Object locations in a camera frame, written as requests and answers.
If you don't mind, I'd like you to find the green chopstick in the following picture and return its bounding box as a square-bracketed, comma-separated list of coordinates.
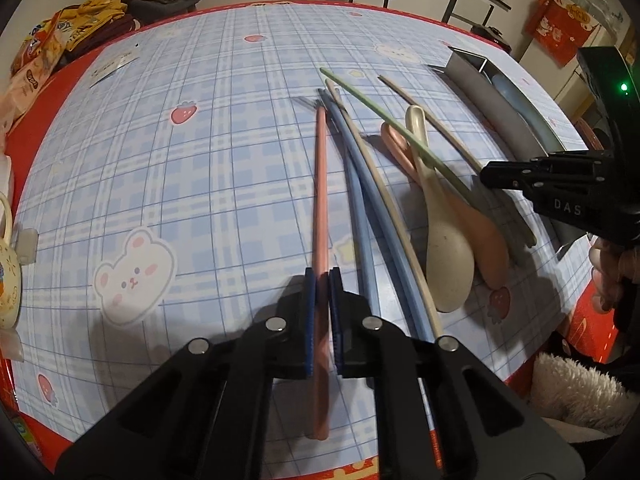
[319, 67, 538, 251]

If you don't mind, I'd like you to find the small white box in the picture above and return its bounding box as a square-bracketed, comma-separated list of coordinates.
[12, 227, 40, 264]

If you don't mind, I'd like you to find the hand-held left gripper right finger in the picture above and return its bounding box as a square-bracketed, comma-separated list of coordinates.
[329, 268, 587, 480]

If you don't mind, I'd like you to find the orange snack packet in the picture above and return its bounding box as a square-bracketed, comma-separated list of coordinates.
[12, 17, 73, 86]

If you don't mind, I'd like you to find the yellow-rimmed printed cup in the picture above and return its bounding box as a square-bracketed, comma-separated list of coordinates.
[0, 192, 24, 332]

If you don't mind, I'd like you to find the pink chopstick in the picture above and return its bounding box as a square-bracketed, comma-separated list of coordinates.
[306, 102, 333, 442]

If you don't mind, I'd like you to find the perforated metal utensil tray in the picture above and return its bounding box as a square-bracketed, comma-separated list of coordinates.
[430, 45, 596, 261]

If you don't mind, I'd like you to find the pink spoon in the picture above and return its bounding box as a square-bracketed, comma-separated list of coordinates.
[380, 121, 511, 290]

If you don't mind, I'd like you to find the white fleece garment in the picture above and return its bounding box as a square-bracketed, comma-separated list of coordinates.
[530, 352, 637, 432]

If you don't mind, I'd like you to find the blue chopstick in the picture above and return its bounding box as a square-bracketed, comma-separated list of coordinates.
[325, 102, 436, 343]
[317, 89, 382, 321]

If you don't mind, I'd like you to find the stool with grey cushion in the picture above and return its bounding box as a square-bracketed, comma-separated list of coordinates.
[132, 0, 205, 23]

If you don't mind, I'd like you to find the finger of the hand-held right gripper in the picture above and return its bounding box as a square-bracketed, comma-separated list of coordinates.
[480, 158, 557, 196]

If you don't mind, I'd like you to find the blue spoon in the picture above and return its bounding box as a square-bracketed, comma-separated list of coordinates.
[491, 72, 561, 153]

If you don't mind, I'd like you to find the black metal rack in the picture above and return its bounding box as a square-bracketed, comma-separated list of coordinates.
[440, 0, 512, 56]

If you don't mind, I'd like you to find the person's right hand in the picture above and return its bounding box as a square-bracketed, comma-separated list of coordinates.
[587, 237, 640, 314]

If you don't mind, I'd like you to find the red gift box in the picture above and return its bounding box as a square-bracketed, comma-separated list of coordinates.
[530, 0, 599, 67]

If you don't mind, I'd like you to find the beige chopstick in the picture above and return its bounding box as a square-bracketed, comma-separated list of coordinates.
[377, 75, 485, 173]
[326, 80, 443, 338]

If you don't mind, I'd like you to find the blue checked table mat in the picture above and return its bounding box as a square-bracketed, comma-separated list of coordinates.
[10, 2, 601, 461]

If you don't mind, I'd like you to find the beige spoon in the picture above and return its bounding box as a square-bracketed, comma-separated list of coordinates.
[405, 105, 476, 313]

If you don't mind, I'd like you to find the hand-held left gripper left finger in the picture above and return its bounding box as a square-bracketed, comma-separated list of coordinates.
[55, 267, 318, 480]

